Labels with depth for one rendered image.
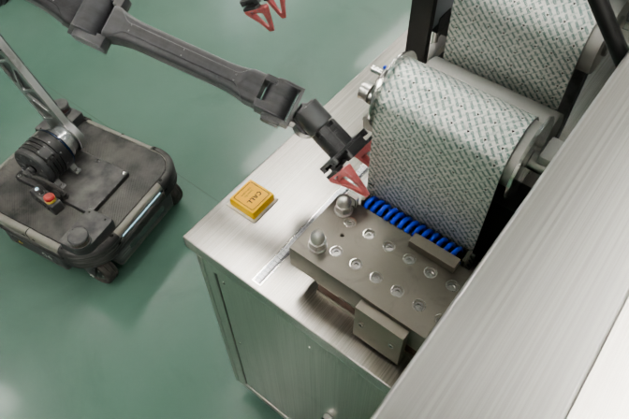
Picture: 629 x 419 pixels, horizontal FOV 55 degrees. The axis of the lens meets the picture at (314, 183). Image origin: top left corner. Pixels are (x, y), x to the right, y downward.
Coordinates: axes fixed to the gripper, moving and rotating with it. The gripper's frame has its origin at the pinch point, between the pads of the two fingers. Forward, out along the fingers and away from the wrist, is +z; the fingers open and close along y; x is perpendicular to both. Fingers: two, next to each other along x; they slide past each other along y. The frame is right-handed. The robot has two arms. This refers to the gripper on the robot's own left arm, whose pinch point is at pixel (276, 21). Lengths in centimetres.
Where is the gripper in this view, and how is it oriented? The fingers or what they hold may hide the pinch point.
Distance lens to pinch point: 155.4
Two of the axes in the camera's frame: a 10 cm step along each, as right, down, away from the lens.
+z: 4.4, 7.2, 5.4
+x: -7.6, -0.1, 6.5
